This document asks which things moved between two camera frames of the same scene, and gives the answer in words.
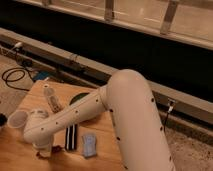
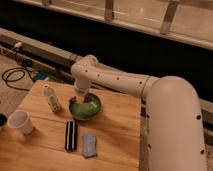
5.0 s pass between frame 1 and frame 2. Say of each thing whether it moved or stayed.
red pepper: moved
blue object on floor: stayed
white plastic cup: stayed
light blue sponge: stayed
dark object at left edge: stayed
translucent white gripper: moved
